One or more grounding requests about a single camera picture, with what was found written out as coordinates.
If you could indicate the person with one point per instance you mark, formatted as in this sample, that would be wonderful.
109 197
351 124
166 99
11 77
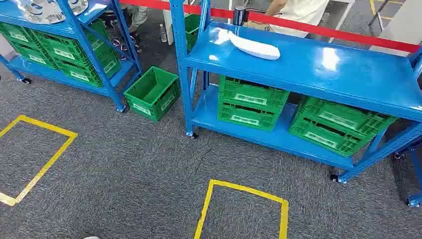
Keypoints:
138 16
300 13

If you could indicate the clear plastic bottle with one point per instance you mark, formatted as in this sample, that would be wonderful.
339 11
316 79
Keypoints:
163 33

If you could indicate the silver wheel hubcap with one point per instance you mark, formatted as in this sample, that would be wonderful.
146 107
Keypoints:
43 11

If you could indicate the red barrier belt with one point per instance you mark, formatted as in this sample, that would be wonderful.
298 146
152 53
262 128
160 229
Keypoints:
296 25

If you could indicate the white curved plastic shell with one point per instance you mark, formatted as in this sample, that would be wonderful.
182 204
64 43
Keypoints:
255 48

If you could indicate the yellow floor tape frame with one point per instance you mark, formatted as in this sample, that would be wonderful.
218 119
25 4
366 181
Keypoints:
46 165
206 211

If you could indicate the blue metal shelf rack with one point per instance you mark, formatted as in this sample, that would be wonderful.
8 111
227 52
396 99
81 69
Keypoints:
313 76
74 31

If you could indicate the green plastic crate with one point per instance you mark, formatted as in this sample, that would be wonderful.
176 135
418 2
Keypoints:
324 138
33 54
148 99
62 46
192 31
252 92
82 71
245 118
16 33
343 115

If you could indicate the black stanchion post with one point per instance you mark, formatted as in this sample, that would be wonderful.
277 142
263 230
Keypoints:
240 15

